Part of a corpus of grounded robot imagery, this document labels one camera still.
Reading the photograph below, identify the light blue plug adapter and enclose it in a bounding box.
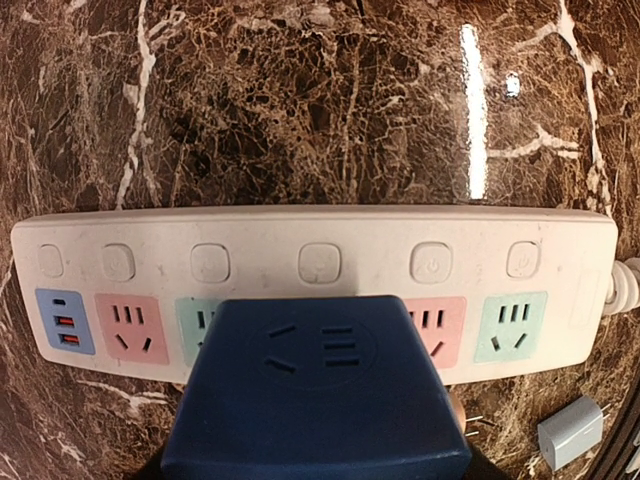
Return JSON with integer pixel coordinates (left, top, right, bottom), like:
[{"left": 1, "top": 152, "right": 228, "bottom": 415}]
[{"left": 537, "top": 395, "right": 611, "bottom": 472}]

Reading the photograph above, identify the white power strip cable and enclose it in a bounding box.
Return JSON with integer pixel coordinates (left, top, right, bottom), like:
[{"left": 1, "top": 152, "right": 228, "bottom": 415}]
[{"left": 605, "top": 259, "right": 640, "bottom": 317}]

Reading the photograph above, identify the pink plug adapter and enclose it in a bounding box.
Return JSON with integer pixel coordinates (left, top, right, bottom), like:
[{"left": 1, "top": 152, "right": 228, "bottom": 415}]
[{"left": 448, "top": 390, "right": 497, "bottom": 440}]

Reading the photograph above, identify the white multicolour power strip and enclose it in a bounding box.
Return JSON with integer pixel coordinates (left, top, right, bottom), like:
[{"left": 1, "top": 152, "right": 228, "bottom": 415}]
[{"left": 11, "top": 206, "right": 618, "bottom": 384}]

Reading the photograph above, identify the blue cube socket adapter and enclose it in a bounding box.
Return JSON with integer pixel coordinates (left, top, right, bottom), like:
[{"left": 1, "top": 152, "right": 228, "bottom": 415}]
[{"left": 161, "top": 296, "right": 472, "bottom": 479}]

